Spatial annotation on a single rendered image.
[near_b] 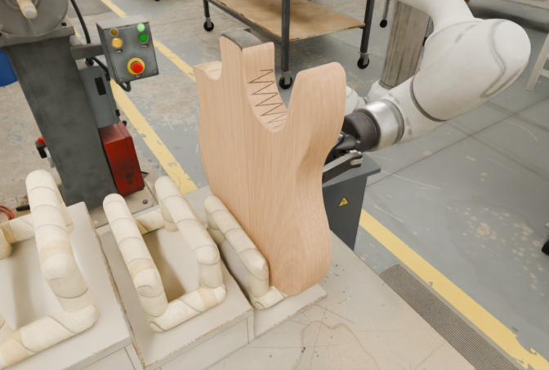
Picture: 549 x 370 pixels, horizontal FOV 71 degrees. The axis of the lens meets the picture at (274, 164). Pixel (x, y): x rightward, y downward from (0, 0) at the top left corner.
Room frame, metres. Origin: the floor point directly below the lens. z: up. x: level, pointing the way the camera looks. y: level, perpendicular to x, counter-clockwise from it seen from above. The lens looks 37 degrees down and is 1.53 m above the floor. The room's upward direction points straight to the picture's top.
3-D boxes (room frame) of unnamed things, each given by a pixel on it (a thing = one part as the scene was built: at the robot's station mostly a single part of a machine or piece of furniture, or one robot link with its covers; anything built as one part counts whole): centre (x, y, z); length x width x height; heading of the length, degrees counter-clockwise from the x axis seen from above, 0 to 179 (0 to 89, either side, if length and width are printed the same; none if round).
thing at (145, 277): (0.37, 0.21, 1.12); 0.20 x 0.03 x 0.03; 32
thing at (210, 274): (0.34, 0.09, 1.07); 0.03 x 0.03 x 0.09
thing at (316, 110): (0.36, -0.04, 1.33); 0.07 x 0.04 x 0.10; 32
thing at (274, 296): (0.40, -0.02, 0.96); 0.11 x 0.03 x 0.03; 123
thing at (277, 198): (0.48, 0.03, 1.17); 0.35 x 0.04 x 0.40; 32
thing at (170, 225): (0.48, 0.18, 1.07); 0.03 x 0.03 x 0.09
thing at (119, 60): (1.40, 0.58, 0.99); 0.24 x 0.21 x 0.26; 33
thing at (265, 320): (0.47, 0.04, 0.94); 0.27 x 0.15 x 0.01; 33
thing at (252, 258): (0.45, 0.07, 1.04); 0.20 x 0.03 x 0.03; 32
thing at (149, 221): (0.47, 0.22, 1.04); 0.11 x 0.03 x 0.03; 123
